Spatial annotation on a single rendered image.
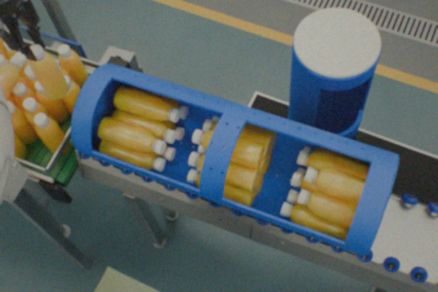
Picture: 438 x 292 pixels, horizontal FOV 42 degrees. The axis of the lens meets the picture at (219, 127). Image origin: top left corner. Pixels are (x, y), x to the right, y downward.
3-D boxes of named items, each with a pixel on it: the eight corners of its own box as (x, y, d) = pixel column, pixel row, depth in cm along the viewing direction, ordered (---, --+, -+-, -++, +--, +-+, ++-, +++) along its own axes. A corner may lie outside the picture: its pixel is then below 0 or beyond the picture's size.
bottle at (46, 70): (60, 103, 168) (40, 68, 152) (41, 95, 170) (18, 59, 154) (74, 85, 171) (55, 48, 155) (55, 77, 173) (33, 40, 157)
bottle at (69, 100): (81, 100, 199) (64, 70, 183) (95, 109, 196) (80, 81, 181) (67, 114, 196) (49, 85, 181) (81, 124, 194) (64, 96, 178)
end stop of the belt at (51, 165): (50, 173, 181) (47, 169, 178) (48, 172, 181) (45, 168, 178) (109, 72, 197) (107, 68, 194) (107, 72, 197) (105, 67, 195)
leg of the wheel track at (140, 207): (162, 249, 264) (134, 200, 209) (151, 245, 265) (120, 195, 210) (168, 238, 266) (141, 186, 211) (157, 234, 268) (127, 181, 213)
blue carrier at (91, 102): (361, 264, 161) (374, 246, 135) (91, 165, 183) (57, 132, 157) (390, 173, 170) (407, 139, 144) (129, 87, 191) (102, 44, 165)
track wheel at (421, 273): (430, 273, 154) (430, 269, 155) (413, 267, 155) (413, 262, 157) (424, 286, 156) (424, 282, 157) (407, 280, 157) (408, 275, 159)
